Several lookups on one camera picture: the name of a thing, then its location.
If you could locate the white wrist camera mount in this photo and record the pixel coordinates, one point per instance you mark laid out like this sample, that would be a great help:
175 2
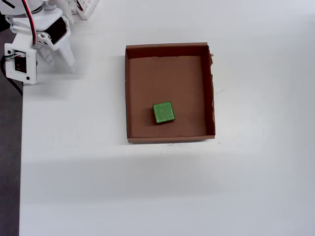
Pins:
32 68

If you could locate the brown cardboard box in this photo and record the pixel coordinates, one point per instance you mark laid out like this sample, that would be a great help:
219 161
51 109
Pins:
167 78

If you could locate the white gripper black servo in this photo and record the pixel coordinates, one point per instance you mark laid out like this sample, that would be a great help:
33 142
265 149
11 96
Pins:
64 50

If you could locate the green cube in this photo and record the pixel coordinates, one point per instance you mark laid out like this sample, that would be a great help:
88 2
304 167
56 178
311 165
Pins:
163 111

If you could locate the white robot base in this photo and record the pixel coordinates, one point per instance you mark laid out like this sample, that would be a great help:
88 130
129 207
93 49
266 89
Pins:
87 9

